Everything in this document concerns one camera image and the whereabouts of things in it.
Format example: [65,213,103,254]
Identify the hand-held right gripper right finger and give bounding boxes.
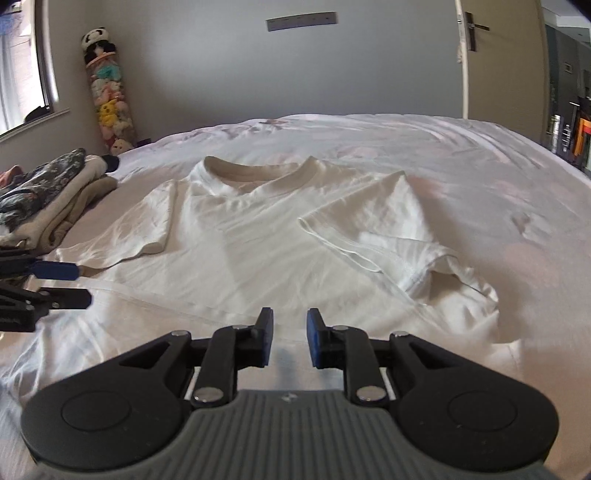
[307,308,467,409]

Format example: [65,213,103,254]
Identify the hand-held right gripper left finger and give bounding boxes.
[117,308,274,409]

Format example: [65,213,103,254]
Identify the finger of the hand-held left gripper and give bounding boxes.
[0,251,80,281]
[0,284,93,332]

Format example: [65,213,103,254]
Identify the white t-shirt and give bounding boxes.
[14,156,525,398]

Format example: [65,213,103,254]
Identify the stack of folded clothes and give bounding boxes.
[14,154,110,241]

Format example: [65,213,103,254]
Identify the dark floral garment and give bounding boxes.
[0,148,88,228]

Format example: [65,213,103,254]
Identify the coral towel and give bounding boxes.
[0,165,25,188]

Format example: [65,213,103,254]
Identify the clear tube of plush toys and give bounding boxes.
[82,28,139,155]

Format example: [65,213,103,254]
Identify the window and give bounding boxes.
[0,0,63,137]

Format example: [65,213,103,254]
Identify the panda plush toy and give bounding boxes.
[81,28,110,51]

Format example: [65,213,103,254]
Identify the polka dot bed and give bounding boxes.
[0,113,591,480]

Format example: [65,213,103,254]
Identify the cream door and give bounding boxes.
[455,0,552,145]

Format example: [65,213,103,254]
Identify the orange chair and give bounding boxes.
[571,117,591,160]

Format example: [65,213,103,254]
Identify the grey wall switch panel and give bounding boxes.
[266,11,337,32]

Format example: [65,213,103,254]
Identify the metal door handle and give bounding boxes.
[463,11,491,52]

